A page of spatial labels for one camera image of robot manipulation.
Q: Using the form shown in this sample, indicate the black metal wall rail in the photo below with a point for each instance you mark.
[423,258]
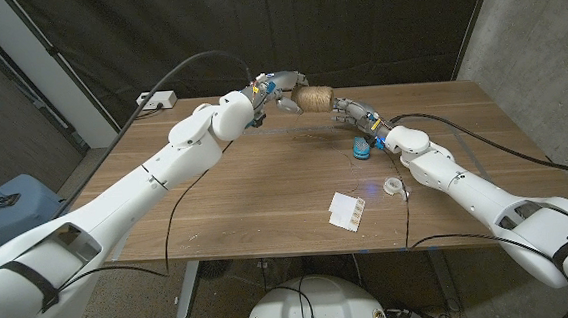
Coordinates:
[34,101]

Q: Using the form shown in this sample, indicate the blue plastic bin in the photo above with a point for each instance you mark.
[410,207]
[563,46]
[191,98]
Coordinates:
[17,218]

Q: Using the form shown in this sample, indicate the white sticker sheet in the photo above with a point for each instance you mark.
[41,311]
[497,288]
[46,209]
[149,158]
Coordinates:
[345,214]

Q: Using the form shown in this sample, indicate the black ribbed round object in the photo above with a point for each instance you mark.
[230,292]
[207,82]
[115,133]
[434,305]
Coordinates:
[215,269]

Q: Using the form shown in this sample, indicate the black backdrop stand pole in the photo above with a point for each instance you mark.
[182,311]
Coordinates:
[476,12]
[56,53]

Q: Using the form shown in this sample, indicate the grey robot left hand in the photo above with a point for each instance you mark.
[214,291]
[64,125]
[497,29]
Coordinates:
[283,80]

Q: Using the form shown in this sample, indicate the clear tape roll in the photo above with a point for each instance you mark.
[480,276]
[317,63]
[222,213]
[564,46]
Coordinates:
[392,185]

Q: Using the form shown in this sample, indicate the grey metal table leg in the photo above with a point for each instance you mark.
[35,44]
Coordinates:
[188,291]
[443,278]

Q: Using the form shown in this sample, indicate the black backdrop curtain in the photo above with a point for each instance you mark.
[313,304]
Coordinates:
[355,24]

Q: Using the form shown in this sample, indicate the white power box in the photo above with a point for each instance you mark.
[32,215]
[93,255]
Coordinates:
[159,98]

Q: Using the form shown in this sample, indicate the jute twine strand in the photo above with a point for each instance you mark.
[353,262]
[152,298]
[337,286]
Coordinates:
[344,157]

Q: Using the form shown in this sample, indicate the brown jute twine spool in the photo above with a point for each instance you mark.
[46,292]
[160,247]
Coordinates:
[315,99]

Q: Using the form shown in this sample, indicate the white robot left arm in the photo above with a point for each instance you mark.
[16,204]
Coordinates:
[117,206]

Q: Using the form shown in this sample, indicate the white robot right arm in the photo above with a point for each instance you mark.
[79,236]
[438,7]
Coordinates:
[482,195]

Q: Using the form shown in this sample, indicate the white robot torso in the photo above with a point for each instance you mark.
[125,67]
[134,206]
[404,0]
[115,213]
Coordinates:
[319,302]

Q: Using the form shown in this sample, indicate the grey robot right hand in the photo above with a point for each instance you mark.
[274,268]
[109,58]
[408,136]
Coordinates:
[358,114]

